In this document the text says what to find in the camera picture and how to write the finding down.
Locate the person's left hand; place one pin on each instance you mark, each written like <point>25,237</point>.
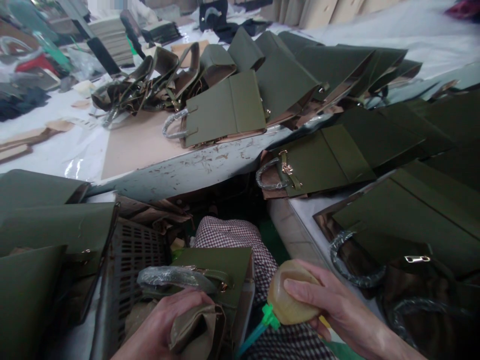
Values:
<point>153,326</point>

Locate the person's right hand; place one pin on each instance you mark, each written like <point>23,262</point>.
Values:
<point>345,311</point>

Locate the person's right index finger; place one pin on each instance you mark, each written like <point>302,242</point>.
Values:
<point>313,269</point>

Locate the person's right thumb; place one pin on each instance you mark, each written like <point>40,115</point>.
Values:
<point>302,289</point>

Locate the person's right fingers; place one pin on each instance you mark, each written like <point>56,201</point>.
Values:
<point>324,327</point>

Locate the person's left fingers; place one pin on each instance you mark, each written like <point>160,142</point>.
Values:
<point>189,299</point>

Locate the yellowish glue squeeze bottle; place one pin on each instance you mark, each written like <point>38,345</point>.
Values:
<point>292,311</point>

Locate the grey plastic crate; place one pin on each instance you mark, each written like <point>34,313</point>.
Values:
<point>138,255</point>

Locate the person's legs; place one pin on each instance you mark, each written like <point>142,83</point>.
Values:
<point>240,234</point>

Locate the olive green leather bag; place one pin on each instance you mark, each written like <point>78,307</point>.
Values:
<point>26,300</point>
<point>33,187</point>
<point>56,228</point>

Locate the beige cardboard sheet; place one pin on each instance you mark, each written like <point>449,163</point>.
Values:
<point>138,146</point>

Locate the pile of olive green handbags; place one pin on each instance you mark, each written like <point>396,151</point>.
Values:
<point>285,86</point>

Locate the tan leather strips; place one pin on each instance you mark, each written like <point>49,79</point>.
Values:
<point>26,138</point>

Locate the clear plastic bag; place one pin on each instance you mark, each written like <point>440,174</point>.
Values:
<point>84,62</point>

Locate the dark cloth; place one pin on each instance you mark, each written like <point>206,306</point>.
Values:
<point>18,103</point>

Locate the stack of dark leather pieces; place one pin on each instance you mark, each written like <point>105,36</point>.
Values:
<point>165,30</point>

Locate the black bag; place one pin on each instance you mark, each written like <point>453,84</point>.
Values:
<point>213,15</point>

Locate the stack of grey-beige sheets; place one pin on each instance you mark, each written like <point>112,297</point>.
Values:
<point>108,37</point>

